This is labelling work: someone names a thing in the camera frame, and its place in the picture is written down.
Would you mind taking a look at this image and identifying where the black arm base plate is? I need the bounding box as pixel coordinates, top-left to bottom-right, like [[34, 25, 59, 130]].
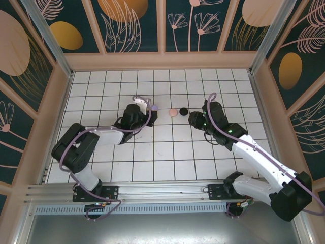
[[73, 185, 120, 203], [207, 183, 238, 202]]

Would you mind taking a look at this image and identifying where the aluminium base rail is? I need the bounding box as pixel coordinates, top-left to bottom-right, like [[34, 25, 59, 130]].
[[24, 185, 302, 204]]

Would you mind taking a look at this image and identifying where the grey metal panel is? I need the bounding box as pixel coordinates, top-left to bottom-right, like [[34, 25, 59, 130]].
[[26, 214, 302, 244]]

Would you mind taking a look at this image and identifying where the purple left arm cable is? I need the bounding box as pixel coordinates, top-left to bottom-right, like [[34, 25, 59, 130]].
[[59, 95, 154, 222]]

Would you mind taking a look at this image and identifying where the grey slotted cable duct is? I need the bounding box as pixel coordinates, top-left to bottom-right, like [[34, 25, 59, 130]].
[[34, 204, 231, 215]]

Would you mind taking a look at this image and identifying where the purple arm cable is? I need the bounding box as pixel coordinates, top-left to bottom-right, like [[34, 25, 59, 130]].
[[59, 95, 154, 222], [206, 92, 323, 220]]

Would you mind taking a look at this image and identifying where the thin black wire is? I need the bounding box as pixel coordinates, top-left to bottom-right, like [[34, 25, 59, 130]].
[[204, 132, 222, 146]]

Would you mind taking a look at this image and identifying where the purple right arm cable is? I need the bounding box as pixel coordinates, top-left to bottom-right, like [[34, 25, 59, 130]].
[[206, 92, 323, 220]]

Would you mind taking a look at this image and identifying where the aluminium frame post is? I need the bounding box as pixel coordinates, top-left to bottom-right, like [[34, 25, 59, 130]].
[[249, 0, 298, 75], [20, 0, 75, 78]]

